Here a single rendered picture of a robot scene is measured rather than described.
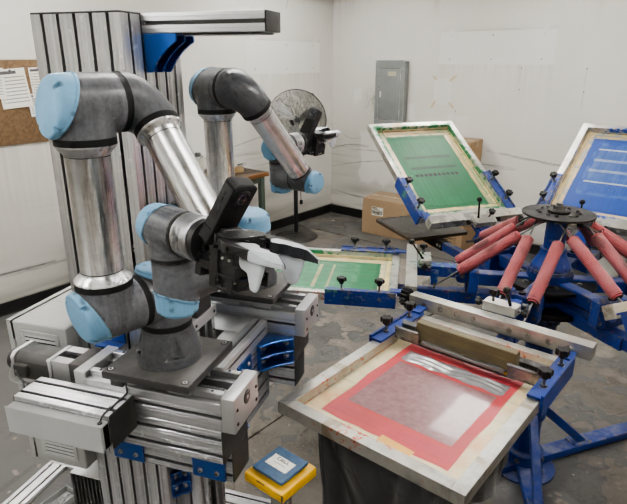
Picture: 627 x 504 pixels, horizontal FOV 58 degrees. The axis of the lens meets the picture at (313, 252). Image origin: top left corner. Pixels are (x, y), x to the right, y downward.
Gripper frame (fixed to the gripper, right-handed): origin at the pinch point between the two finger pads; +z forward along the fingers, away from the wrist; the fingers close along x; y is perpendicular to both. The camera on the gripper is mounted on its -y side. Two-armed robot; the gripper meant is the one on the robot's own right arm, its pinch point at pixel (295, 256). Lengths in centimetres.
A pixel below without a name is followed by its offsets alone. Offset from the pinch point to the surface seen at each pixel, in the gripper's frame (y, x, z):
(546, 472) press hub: 139, -213, -22
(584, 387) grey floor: 128, -306, -35
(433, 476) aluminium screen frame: 61, -58, -4
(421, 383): 60, -95, -31
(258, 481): 69, -32, -36
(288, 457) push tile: 66, -41, -35
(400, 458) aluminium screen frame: 62, -58, -13
